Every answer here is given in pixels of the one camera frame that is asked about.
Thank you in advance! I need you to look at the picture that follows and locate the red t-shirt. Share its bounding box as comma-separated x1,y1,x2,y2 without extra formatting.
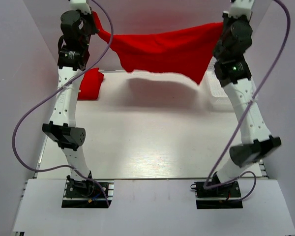
78,68,104,101
92,11,226,86

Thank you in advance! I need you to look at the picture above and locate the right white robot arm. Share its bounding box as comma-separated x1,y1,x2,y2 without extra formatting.
212,0,281,196

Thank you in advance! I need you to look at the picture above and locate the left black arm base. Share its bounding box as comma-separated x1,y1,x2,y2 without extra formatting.
61,176,114,208

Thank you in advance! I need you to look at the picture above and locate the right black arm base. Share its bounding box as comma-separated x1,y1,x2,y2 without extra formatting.
190,181,243,209

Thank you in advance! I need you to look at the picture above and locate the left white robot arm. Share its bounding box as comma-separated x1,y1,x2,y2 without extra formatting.
42,0,98,196

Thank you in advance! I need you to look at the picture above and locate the folded red t-shirt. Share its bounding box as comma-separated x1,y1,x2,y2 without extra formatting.
78,68,104,101

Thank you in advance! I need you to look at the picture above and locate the white plastic basket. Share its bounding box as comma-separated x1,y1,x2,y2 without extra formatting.
204,57,234,112

